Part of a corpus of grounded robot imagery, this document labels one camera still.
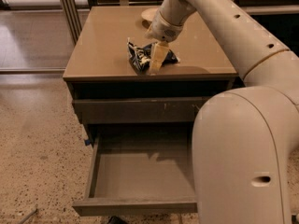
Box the white ceramic bowl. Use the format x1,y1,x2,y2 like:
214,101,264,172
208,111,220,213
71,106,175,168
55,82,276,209
141,7,158,22

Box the metal rod on floor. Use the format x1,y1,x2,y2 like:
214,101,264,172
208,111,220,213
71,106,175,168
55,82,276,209
17,207,38,224

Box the closed grey top drawer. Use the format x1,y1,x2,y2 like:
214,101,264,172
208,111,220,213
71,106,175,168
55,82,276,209
73,97,208,124

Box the blue chip bag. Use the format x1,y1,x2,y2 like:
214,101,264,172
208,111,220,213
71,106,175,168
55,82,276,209
127,40,179,73

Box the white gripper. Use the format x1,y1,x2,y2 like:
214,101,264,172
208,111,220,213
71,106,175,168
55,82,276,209
145,10,183,75

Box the metal window frame post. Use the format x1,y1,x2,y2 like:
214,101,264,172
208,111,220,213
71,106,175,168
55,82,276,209
60,0,82,44

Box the grey drawer cabinet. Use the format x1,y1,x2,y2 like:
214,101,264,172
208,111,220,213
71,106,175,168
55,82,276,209
64,7,237,140

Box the black object under drawer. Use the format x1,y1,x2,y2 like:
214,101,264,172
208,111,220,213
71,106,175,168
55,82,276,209
107,216,128,224

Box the blue tape piece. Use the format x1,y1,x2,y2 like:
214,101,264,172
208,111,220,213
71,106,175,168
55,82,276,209
84,139,91,146

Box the open grey middle drawer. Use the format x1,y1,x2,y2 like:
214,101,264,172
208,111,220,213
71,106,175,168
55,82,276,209
73,128,197,217

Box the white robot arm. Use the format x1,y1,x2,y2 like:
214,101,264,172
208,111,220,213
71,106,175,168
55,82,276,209
147,0,299,224

